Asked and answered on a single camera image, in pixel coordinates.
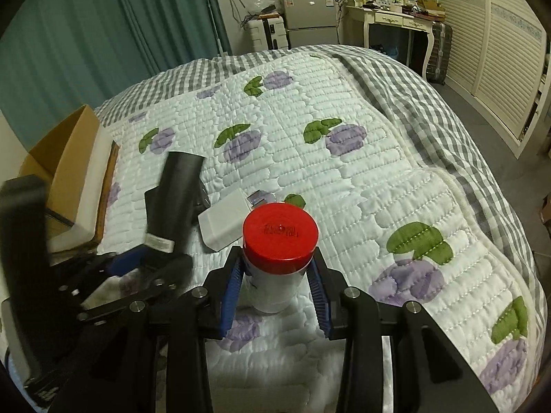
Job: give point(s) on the floral quilted bed cover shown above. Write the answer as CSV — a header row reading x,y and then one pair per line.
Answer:
x,y
407,207

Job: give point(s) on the black wallet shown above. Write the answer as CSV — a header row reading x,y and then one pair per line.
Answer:
x,y
187,204

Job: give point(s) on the white usb charger block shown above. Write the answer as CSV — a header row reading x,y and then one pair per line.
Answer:
x,y
222,224

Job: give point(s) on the tall black remote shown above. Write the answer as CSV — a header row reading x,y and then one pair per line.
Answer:
x,y
180,173

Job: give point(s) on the white dressing table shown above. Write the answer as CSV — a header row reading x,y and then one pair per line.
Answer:
x,y
370,17

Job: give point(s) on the white louvered wardrobe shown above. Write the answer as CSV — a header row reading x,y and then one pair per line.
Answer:
x,y
500,64

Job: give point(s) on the blue basket under table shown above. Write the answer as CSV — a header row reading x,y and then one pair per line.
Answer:
x,y
393,51

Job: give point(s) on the small grey refrigerator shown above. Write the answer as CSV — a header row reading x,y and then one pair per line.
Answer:
x,y
311,22

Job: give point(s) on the grey striped suitcase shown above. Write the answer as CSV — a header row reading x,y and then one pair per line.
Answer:
x,y
439,59

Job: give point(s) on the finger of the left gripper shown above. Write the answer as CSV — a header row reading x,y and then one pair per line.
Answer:
x,y
126,262
136,289

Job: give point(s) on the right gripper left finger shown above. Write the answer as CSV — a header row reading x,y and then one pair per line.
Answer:
x,y
164,330

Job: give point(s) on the brown cardboard box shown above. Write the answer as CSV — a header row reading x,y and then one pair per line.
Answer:
x,y
77,160

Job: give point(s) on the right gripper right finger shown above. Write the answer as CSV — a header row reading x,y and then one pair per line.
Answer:
x,y
396,351

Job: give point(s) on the teal window curtain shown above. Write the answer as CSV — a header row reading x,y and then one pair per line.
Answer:
x,y
57,55

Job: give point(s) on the red capped white bottle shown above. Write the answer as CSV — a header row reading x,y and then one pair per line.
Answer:
x,y
279,240

